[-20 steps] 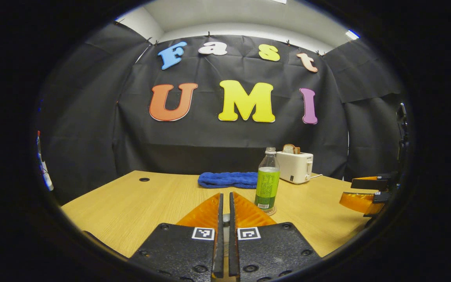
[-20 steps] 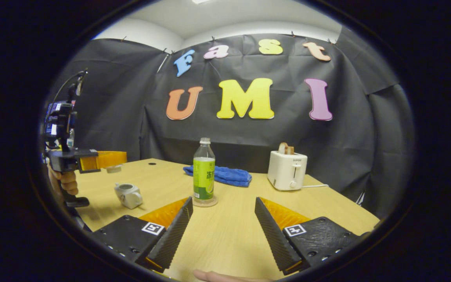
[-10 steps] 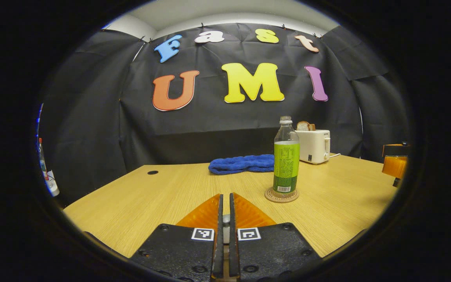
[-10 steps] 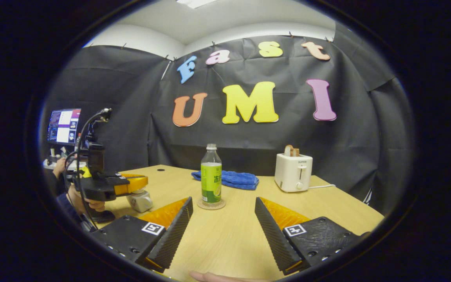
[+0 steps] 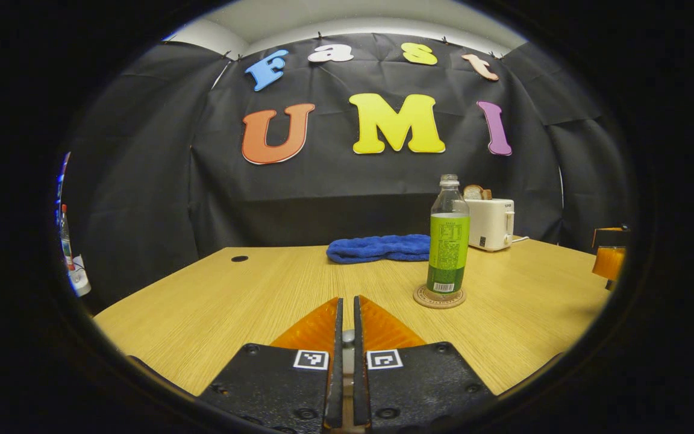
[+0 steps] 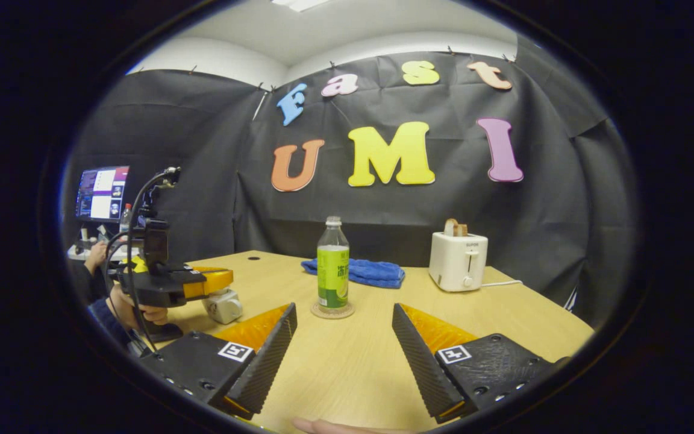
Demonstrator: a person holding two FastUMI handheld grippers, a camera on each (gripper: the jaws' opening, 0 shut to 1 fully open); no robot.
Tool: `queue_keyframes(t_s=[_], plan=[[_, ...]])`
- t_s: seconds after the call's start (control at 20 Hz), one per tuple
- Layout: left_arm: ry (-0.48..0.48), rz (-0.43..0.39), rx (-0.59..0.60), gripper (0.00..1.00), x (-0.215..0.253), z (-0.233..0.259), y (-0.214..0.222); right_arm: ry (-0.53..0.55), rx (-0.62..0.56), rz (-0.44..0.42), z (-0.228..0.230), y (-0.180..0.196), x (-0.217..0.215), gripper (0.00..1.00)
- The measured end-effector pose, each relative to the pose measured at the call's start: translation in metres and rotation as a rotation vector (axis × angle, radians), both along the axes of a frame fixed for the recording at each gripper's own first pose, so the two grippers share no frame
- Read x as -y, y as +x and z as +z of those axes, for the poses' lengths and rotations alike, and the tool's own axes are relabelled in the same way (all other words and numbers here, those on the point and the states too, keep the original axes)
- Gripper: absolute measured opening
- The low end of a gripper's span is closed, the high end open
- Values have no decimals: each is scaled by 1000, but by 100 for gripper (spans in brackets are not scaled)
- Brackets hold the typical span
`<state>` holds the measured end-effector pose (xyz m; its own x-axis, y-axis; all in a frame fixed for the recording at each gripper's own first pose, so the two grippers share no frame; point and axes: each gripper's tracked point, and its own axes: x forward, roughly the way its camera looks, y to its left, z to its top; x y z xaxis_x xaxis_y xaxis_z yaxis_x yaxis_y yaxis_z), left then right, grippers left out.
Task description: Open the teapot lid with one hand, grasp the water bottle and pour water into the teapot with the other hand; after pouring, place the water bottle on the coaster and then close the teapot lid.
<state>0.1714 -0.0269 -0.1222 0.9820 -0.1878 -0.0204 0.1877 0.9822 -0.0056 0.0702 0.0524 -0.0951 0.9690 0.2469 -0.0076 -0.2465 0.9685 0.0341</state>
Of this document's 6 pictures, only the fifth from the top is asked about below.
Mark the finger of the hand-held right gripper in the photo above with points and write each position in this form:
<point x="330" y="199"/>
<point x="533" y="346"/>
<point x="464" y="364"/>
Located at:
<point x="611" y="238"/>

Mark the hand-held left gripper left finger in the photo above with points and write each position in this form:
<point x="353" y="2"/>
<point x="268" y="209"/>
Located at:
<point x="339" y="361"/>

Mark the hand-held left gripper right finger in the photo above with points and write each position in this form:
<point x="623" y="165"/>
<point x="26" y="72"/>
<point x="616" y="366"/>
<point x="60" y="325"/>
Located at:
<point x="358" y="361"/>

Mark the white teacup lid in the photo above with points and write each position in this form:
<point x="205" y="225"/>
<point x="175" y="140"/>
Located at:
<point x="348" y="337"/>

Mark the round brown coaster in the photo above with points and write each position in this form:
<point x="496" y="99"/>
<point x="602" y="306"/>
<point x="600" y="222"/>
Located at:
<point x="425" y="299"/>

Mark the green label water bottle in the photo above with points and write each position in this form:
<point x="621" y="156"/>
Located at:
<point x="448" y="253"/>

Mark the red cap plastic bottle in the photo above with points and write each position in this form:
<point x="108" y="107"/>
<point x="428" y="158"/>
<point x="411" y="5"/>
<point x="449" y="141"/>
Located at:
<point x="65" y="241"/>

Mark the blue towel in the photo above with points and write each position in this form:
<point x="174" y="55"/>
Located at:
<point x="377" y="248"/>

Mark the white toaster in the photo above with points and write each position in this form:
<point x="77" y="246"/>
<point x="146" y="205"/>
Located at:
<point x="491" y="223"/>

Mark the bread slice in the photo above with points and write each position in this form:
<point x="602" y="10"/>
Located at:
<point x="473" y="193"/>

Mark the white side table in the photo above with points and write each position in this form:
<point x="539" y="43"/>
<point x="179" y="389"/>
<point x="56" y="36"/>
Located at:
<point x="81" y="283"/>

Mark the computer monitor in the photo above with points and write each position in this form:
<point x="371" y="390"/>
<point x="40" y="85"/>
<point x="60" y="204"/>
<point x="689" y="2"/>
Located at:
<point x="59" y="181"/>

